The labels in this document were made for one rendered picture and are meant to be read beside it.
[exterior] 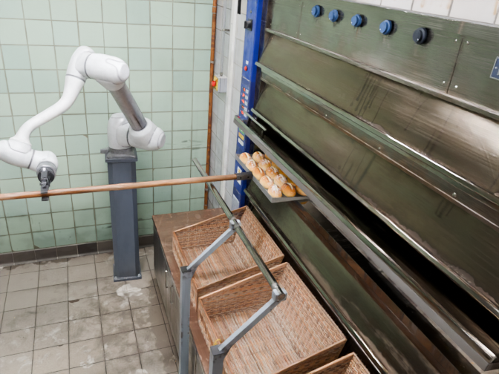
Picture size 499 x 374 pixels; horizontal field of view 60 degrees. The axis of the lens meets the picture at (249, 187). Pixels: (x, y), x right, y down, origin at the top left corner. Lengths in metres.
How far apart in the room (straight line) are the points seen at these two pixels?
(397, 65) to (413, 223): 0.51
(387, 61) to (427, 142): 0.34
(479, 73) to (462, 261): 0.51
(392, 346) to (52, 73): 2.59
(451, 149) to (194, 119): 2.39
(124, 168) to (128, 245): 0.61
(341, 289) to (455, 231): 0.68
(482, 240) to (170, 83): 2.49
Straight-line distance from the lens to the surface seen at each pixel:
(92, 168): 3.44
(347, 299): 1.88
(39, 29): 3.17
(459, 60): 1.36
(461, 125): 1.34
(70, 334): 3.14
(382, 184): 1.59
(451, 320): 1.24
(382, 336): 1.75
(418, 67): 1.47
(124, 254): 3.34
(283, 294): 1.56
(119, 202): 3.10
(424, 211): 1.45
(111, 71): 2.37
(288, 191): 2.14
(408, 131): 1.45
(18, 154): 2.39
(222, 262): 2.65
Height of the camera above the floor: 2.17
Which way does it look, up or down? 27 degrees down
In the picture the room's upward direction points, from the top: 5 degrees clockwise
